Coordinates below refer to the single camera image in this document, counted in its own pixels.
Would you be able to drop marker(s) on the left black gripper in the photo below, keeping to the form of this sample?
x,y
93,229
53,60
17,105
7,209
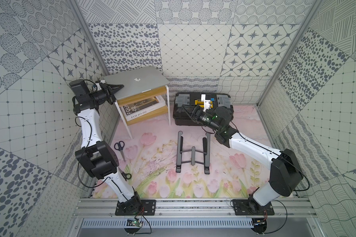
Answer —
x,y
107,92

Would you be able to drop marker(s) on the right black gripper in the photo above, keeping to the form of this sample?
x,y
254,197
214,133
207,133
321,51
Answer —
x,y
197,111

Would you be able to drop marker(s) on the silver laptop computer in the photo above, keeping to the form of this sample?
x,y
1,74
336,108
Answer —
x,y
136,81

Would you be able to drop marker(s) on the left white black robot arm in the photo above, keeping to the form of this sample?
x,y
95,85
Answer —
x,y
96,156

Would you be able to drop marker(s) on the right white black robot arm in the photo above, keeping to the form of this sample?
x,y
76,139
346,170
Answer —
x,y
285,172

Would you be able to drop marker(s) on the grey folding laptop stand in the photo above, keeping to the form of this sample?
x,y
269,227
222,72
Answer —
x,y
193,151

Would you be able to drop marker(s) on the wooden white-framed side shelf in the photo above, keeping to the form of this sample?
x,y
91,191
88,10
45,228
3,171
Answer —
x,y
163,91

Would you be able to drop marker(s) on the white Folio magazine book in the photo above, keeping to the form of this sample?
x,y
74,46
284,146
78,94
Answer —
x,y
137,109

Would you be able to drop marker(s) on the floral pink table mat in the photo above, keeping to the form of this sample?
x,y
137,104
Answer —
x,y
151,157

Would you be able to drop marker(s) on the left small circuit board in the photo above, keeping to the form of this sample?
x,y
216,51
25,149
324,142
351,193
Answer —
x,y
134,223

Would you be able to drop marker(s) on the small circuit board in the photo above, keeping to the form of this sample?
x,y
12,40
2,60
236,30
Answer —
x,y
134,223
259,225

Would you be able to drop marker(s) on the right small circuit board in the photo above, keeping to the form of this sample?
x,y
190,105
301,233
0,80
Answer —
x,y
259,225

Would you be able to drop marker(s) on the white ventilation grille strip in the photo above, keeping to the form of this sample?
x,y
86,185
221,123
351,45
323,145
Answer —
x,y
159,223

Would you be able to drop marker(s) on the black toolbox with yellow handle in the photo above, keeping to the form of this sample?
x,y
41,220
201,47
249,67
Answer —
x,y
185,102

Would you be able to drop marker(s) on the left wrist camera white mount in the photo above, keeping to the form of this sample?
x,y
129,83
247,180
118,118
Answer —
x,y
96,87

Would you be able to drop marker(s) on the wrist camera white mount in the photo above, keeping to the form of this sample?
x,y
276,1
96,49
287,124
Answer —
x,y
96,87
205,103

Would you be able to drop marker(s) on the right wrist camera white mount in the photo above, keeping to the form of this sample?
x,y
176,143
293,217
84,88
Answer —
x,y
205,103

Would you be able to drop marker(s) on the black-handled scissors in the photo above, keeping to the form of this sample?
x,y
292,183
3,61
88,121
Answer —
x,y
125,171

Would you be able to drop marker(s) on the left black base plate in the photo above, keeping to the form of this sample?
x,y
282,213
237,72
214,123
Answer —
x,y
144,207

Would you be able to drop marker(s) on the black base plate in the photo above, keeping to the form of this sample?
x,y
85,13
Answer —
x,y
144,207
240,207

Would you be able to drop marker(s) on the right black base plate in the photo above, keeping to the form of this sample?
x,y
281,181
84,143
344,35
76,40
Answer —
x,y
240,207

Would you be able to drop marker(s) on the aluminium mounting rail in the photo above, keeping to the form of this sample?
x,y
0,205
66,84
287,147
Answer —
x,y
194,207

